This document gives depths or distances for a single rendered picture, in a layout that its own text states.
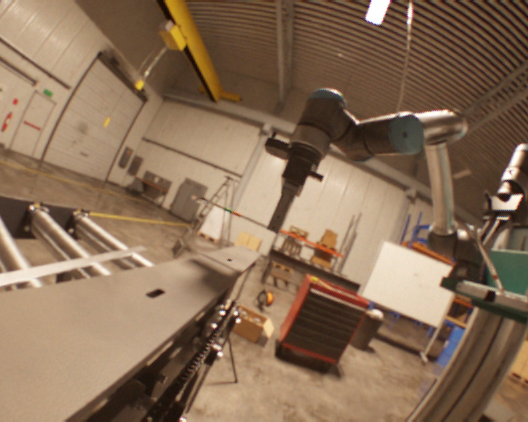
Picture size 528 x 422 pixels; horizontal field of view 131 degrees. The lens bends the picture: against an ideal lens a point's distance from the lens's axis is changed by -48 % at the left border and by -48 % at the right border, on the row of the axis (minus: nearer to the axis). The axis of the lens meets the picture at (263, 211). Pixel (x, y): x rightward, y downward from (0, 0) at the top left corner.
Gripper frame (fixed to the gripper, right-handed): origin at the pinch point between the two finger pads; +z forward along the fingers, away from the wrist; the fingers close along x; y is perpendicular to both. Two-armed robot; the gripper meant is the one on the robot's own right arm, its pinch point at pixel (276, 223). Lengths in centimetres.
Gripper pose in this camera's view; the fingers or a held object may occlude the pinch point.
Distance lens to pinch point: 49.3
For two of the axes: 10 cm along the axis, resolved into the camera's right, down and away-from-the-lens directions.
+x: 0.8, 1.0, 9.9
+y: 9.1, 3.9, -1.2
